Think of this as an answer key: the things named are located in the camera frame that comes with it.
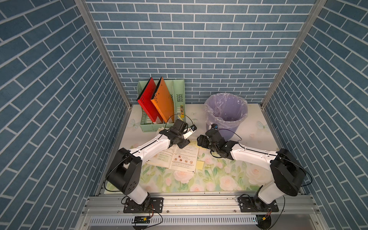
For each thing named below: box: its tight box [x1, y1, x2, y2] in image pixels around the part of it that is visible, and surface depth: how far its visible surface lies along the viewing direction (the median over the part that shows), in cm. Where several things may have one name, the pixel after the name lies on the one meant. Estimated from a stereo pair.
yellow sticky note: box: [196, 160, 205, 171], surface depth 88 cm
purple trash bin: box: [204, 92, 249, 142], surface depth 90 cm
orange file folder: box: [150, 76, 175, 124], surface depth 97 cm
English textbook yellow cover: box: [145, 142, 200, 174], surface depth 90 cm
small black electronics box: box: [131, 216, 151, 224], surface depth 73 cm
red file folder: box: [137, 77, 163, 123], surface depth 89 cm
